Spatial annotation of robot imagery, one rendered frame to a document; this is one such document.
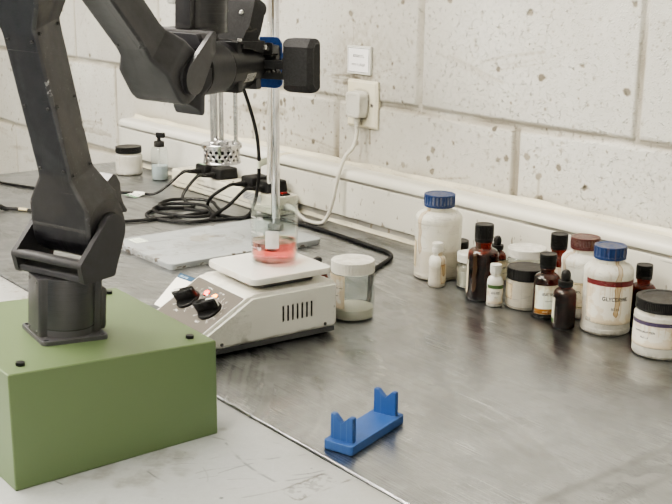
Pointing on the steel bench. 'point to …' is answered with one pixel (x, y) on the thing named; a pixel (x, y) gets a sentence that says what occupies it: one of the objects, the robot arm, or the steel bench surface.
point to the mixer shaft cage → (218, 150)
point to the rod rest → (383, 408)
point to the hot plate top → (258, 275)
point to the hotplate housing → (272, 311)
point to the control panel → (198, 299)
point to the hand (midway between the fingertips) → (268, 59)
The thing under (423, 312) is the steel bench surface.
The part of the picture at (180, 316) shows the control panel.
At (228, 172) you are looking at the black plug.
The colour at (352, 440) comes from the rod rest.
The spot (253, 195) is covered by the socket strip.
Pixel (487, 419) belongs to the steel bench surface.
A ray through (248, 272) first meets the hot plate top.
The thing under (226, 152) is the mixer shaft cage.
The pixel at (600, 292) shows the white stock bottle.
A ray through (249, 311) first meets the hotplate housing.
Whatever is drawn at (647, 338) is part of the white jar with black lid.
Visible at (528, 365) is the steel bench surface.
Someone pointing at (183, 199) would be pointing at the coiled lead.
